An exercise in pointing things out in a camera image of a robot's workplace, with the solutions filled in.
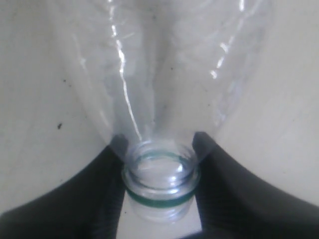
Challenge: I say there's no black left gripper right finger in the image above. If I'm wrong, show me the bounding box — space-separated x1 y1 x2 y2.
192 132 319 239

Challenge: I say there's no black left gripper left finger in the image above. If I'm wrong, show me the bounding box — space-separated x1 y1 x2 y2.
0 135 128 239

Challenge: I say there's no clear plastic bottle green label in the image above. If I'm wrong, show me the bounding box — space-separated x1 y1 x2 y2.
46 0 272 222

